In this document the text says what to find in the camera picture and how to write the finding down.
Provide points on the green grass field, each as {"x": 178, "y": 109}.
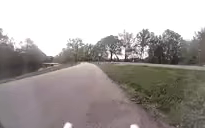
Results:
{"x": 170, "y": 86}

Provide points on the robot's own part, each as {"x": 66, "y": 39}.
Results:
{"x": 134, "y": 126}
{"x": 67, "y": 125}

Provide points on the grey asphalt path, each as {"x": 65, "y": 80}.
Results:
{"x": 70, "y": 93}

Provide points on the dark wood of trees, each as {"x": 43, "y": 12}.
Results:
{"x": 10, "y": 60}

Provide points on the row of trees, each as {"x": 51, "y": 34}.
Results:
{"x": 140, "y": 46}

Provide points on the grass verge strip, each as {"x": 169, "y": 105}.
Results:
{"x": 30, "y": 74}

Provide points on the pale grey road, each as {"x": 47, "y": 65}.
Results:
{"x": 176, "y": 66}

